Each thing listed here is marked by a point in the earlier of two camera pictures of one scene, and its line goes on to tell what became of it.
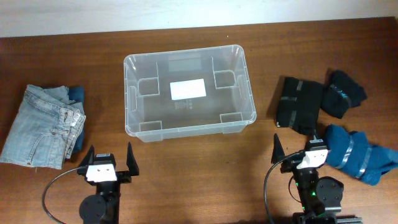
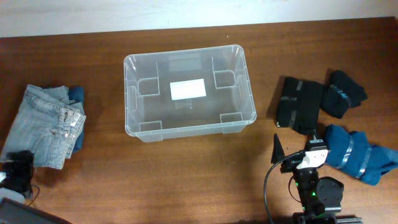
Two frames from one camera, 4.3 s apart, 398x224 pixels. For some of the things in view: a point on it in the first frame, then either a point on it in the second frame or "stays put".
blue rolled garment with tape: [351, 153] stays put
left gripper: [125, 175] -> [25, 168]
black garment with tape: [300, 105] stays put
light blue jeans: [46, 126] stays put
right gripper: [289, 163] stays put
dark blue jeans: [76, 94] -> [76, 143]
